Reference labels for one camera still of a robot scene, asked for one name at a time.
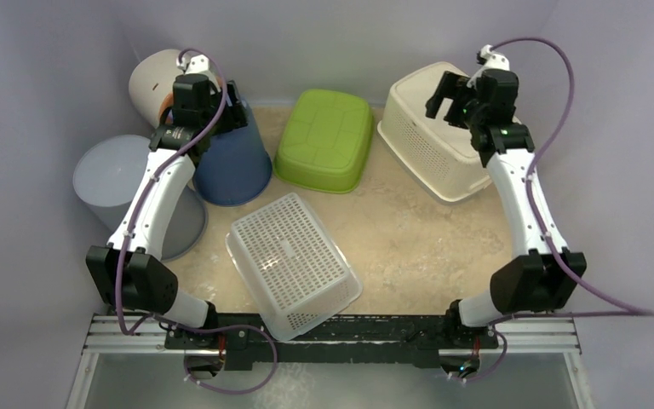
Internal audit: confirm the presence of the cream perforated basket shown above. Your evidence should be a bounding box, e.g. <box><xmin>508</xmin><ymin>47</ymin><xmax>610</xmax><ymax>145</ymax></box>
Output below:
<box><xmin>377</xmin><ymin>61</ymin><xmax>491</xmax><ymax>204</ymax></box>

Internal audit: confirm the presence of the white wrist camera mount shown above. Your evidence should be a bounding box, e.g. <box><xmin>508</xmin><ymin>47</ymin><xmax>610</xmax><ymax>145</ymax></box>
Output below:
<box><xmin>468</xmin><ymin>44</ymin><xmax>510</xmax><ymax>88</ymax></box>
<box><xmin>175</xmin><ymin>50</ymin><xmax>215</xmax><ymax>75</ymax></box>

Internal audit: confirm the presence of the green and white tray basket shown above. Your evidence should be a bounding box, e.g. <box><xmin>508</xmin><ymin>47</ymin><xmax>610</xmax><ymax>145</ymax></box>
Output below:
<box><xmin>273</xmin><ymin>89</ymin><xmax>374</xmax><ymax>194</ymax></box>

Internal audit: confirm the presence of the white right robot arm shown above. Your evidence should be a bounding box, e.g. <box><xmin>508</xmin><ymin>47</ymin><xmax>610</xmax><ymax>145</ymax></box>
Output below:
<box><xmin>426</xmin><ymin>69</ymin><xmax>587</xmax><ymax>347</ymax></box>

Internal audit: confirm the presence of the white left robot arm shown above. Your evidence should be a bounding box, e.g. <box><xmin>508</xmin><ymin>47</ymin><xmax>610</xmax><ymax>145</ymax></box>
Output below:
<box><xmin>85</xmin><ymin>73</ymin><xmax>247</xmax><ymax>349</ymax></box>

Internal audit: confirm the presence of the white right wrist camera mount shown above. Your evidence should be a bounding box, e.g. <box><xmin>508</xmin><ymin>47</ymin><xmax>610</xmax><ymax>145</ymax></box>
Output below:
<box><xmin>468</xmin><ymin>44</ymin><xmax>510</xmax><ymax>88</ymax></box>

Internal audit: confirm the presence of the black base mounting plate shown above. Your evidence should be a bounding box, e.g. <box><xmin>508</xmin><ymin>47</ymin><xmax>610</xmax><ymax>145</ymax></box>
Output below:
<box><xmin>165</xmin><ymin>311</ymin><xmax>499</xmax><ymax>377</ymax></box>

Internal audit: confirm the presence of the white perforated basket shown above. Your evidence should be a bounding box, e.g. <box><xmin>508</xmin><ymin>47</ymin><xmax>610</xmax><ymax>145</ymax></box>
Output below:
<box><xmin>225</xmin><ymin>193</ymin><xmax>363</xmax><ymax>342</ymax></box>

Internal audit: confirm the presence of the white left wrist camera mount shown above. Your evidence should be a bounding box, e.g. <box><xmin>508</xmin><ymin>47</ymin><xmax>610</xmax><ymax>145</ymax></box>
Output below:
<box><xmin>175</xmin><ymin>50</ymin><xmax>215</xmax><ymax>75</ymax></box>

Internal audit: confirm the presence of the round drawer box orange yellow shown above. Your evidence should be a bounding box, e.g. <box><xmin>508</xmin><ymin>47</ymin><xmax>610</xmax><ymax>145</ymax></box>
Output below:
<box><xmin>128</xmin><ymin>48</ymin><xmax>227</xmax><ymax>130</ymax></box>

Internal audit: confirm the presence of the grey plastic bucket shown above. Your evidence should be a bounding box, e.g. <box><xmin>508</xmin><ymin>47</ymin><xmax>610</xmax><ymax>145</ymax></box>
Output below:
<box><xmin>72</xmin><ymin>135</ymin><xmax>208</xmax><ymax>261</ymax></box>

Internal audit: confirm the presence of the blue plastic bucket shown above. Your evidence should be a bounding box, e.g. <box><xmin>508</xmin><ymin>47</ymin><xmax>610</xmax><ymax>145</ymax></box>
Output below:
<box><xmin>192</xmin><ymin>99</ymin><xmax>273</xmax><ymax>206</ymax></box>

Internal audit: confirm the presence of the aluminium rail frame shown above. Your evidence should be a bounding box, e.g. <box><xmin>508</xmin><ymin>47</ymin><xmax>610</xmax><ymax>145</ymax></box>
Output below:
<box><xmin>67</xmin><ymin>314</ymin><xmax>594</xmax><ymax>408</ymax></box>

